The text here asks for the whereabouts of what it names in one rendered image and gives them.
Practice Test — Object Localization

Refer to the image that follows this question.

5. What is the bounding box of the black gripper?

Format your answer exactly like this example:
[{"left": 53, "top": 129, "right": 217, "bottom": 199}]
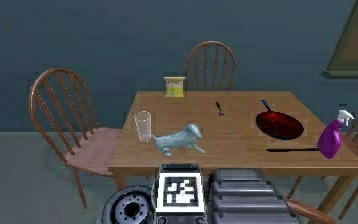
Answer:
[{"left": 101, "top": 185, "right": 159, "bottom": 224}]

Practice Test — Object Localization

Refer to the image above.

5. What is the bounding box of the pale blue dog statue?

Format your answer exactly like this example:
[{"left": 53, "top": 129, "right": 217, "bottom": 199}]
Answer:
[{"left": 151, "top": 123, "right": 206, "bottom": 157}]

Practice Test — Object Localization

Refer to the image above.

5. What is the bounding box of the clear drinking glass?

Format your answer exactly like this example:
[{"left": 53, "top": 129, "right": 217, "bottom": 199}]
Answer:
[{"left": 134, "top": 110, "right": 153, "bottom": 144}]

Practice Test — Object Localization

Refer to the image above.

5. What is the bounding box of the wooden table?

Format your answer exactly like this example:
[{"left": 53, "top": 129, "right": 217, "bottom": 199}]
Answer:
[{"left": 107, "top": 90, "right": 358, "bottom": 214}]

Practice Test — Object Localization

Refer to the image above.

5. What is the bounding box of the yellow box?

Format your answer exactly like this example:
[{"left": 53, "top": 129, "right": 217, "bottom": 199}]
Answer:
[{"left": 163, "top": 76, "right": 186, "bottom": 98}]

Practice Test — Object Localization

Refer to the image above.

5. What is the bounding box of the black fork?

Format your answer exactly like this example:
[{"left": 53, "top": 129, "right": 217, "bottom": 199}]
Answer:
[{"left": 215, "top": 101, "right": 225, "bottom": 118}]

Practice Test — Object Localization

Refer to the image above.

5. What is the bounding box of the red frying pan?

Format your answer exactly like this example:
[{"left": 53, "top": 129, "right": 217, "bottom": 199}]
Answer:
[{"left": 255, "top": 99, "right": 305, "bottom": 141}]

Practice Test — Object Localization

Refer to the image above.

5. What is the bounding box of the black knife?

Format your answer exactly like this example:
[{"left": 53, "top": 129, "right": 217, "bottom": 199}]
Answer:
[{"left": 266, "top": 147, "right": 321, "bottom": 154}]

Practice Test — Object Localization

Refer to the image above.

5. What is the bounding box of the purple spray bottle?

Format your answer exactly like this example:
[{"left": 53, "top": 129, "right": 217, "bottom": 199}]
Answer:
[{"left": 316, "top": 109, "right": 355, "bottom": 160}]

